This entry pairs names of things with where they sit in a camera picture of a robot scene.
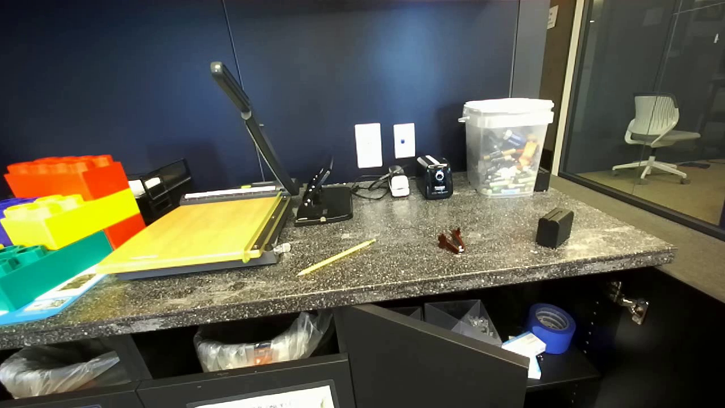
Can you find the black cabinet door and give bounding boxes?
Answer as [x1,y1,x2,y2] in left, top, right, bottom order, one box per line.
[334,305,528,408]

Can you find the clear bag inside cabinet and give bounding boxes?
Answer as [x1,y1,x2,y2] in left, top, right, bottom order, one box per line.
[426,299,500,345]

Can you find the white paper in cabinet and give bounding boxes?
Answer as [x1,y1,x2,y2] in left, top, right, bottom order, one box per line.
[502,331,545,380]

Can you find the metal cabinet door hinge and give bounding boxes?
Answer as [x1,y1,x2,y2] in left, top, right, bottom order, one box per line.
[606,280,649,323]

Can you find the yellow pencil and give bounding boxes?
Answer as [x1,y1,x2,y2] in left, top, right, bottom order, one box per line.
[296,238,375,276]

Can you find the white small stapler device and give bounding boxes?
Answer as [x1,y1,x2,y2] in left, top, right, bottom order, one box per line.
[386,166,409,200]

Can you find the black hole punch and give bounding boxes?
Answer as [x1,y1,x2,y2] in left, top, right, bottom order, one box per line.
[293,164,353,226]

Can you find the black electric pencil sharpener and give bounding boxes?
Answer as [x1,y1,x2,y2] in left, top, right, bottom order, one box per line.
[417,155,453,200]

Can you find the dark red small clip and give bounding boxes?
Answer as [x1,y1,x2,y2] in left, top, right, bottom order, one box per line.
[437,228,463,253]

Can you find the paper cutter with yellow board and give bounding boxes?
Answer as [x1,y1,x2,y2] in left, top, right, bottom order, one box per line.
[97,62,298,279]

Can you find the clear plastic storage tub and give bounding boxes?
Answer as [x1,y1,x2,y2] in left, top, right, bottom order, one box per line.
[459,97,553,194]

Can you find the small black box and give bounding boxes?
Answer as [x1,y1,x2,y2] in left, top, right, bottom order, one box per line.
[537,209,572,248]

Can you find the white label on drawer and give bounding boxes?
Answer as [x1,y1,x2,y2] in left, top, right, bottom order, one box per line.
[189,385,336,408]

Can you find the clear bag middle bin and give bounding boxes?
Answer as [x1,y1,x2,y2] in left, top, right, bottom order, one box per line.
[193,313,331,371]

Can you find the clear bag bin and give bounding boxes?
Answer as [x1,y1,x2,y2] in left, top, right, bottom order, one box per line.
[0,343,127,398]
[193,313,331,371]

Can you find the blue painter tape roll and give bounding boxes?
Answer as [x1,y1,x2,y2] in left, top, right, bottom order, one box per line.
[528,303,576,353]

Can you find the orange large toy brick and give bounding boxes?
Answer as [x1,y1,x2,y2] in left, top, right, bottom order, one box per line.
[3,155,145,248]

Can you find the white office chair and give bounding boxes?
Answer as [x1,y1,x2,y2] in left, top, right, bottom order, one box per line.
[613,95,699,183]

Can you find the yellow large toy brick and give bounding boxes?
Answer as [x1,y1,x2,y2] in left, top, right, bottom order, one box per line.
[2,187,137,250]

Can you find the green large toy brick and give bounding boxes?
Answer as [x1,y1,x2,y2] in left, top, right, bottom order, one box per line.
[0,233,111,311]

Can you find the blue book under bricks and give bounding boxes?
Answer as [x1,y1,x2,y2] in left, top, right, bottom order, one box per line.
[0,270,101,327]

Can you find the clear bag left bin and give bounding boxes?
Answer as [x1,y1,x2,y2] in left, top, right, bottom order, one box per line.
[0,343,127,398]

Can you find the purple large toy brick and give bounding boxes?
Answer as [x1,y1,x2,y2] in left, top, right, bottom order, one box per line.
[0,197,27,248]

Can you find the white wall switch plate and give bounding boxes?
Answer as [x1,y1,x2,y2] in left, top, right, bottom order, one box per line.
[353,122,383,167]

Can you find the white wall outlet plate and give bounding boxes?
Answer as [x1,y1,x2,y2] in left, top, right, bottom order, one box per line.
[392,122,417,159]

